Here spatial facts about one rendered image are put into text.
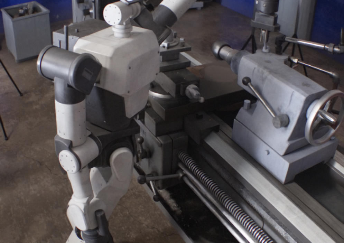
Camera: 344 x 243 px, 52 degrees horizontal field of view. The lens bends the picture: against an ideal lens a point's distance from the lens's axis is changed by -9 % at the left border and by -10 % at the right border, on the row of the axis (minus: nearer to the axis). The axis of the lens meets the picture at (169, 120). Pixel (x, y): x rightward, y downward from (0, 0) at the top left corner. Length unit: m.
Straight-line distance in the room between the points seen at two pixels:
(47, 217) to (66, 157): 1.36
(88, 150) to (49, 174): 1.63
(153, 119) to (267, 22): 0.62
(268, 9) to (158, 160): 0.81
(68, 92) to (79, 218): 0.45
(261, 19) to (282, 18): 4.11
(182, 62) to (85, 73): 0.75
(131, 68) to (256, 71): 0.57
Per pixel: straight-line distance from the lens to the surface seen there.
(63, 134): 1.13
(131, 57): 1.12
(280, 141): 1.42
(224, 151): 1.55
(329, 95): 1.32
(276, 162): 1.43
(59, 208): 2.51
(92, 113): 1.25
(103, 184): 1.43
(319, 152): 1.51
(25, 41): 4.50
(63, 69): 1.03
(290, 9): 5.51
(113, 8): 1.13
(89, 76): 1.05
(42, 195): 2.62
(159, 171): 1.74
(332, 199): 1.62
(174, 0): 1.41
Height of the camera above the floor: 1.76
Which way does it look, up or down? 33 degrees down
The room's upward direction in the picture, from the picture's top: 2 degrees clockwise
